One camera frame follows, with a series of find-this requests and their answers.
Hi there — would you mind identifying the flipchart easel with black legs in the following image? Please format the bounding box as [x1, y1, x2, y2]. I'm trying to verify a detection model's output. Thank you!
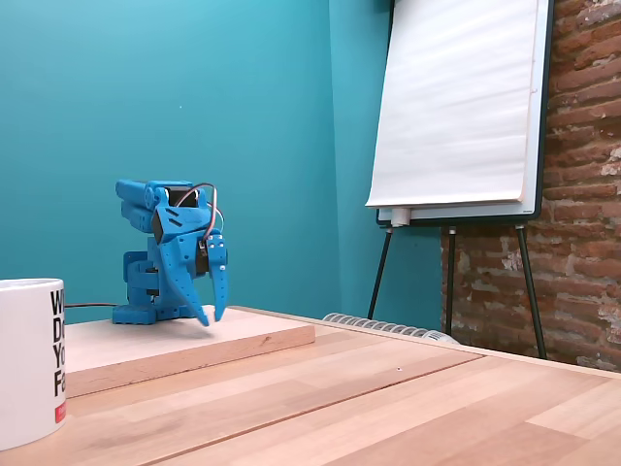
[364, 0, 557, 361]

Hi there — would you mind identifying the white ceramic mug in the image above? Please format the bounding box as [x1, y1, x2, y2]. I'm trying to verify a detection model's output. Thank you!
[0, 278, 70, 451]

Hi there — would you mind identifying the light wooden board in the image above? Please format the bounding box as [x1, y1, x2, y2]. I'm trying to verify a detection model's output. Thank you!
[62, 304, 317, 400]

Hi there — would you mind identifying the white radiator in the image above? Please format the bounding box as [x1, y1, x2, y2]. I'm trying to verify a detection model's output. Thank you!
[322, 313, 460, 347]

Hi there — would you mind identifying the red white black servo wire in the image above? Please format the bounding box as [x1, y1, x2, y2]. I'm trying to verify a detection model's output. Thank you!
[181, 183, 227, 244]

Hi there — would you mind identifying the white flipchart paper pad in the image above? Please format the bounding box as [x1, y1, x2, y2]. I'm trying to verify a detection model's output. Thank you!
[364, 0, 542, 209]

